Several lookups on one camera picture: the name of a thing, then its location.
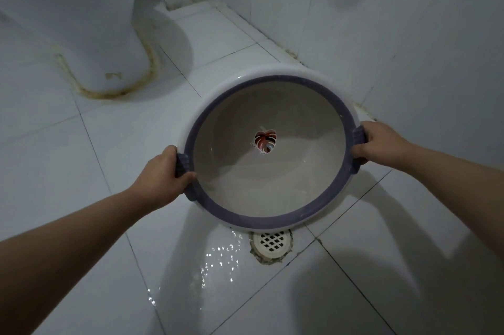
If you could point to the person's right thumb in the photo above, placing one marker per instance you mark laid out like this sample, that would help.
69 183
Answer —
360 150

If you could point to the person's right hand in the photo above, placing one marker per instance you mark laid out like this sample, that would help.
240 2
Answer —
381 143

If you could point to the person's right forearm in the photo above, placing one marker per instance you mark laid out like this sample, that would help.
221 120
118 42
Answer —
460 189

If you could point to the white toilet base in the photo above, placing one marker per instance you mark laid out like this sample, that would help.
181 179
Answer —
78 19

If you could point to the person's left forearm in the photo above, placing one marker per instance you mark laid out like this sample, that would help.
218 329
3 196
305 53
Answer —
63 252

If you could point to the person's left thumb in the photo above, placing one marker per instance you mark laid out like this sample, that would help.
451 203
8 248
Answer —
186 182

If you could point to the white basin with purple rim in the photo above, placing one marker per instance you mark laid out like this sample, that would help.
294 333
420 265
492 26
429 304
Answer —
271 149

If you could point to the person's left hand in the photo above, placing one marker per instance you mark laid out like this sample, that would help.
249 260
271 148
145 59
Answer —
159 181

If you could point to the white floor drain cover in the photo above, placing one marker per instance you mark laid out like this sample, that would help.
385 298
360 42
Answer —
271 243

